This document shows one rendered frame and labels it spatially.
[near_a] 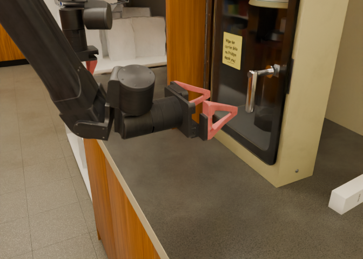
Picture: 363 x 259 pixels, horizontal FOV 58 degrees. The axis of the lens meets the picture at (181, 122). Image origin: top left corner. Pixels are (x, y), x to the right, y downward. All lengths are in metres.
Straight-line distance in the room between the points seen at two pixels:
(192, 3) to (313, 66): 0.39
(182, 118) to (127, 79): 0.13
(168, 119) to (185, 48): 0.41
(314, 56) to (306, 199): 0.30
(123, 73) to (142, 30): 1.38
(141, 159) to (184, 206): 0.21
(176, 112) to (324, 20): 0.33
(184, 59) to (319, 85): 0.39
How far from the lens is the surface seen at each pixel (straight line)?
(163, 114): 0.56
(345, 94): 1.16
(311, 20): 0.67
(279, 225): 0.70
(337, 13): 0.72
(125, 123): 0.54
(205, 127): 0.55
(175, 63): 0.94
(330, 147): 1.00
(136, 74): 0.51
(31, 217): 2.29
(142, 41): 1.90
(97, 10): 0.88
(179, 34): 0.93
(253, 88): 0.68
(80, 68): 0.53
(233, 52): 0.80
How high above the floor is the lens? 1.40
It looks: 26 degrees down
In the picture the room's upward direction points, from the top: straight up
